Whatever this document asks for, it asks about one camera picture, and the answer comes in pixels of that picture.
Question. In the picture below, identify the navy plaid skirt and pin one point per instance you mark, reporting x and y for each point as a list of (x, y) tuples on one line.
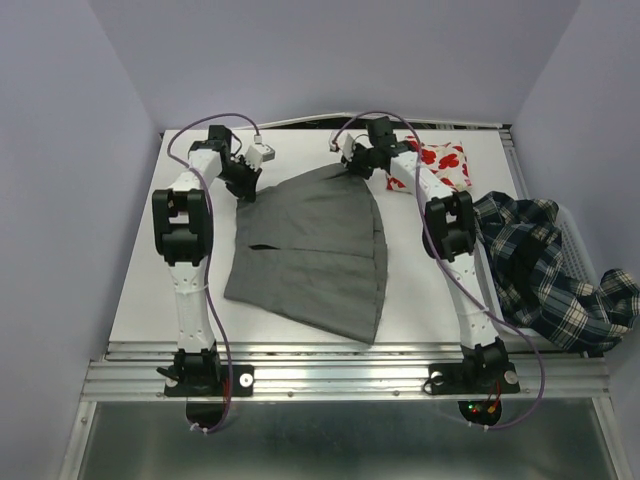
[(523, 245)]

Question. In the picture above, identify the red poppy floral skirt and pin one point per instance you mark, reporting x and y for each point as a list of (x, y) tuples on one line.
[(447, 162)]

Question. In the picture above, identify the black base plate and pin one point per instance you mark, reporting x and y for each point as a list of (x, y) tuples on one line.
[(446, 379), (203, 386)]

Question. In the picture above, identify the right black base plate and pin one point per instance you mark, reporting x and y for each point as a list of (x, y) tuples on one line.
[(446, 379)]

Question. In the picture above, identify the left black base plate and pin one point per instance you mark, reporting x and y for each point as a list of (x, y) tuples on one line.
[(203, 386)]

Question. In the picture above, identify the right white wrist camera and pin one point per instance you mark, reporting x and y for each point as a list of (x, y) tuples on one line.
[(345, 146)]

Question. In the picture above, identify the aluminium frame rail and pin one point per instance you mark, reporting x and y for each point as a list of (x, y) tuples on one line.
[(338, 371)]

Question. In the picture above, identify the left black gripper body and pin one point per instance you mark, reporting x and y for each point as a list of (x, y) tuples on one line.
[(238, 176)]

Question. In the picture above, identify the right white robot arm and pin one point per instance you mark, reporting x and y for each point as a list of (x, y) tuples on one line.
[(449, 237)]

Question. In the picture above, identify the grey skirt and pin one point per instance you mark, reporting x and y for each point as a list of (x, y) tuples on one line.
[(313, 249)]

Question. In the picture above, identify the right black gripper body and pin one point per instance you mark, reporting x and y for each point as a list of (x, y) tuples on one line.
[(363, 160)]

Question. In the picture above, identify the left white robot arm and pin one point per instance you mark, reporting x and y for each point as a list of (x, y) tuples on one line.
[(184, 237)]

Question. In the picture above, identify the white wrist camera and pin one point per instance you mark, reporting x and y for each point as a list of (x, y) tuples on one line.
[(257, 154), (345, 146)]

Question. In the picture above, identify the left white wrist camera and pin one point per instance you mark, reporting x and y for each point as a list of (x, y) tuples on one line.
[(257, 154)]

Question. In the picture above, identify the white plastic basket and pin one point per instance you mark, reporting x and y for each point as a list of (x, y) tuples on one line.
[(577, 262)]

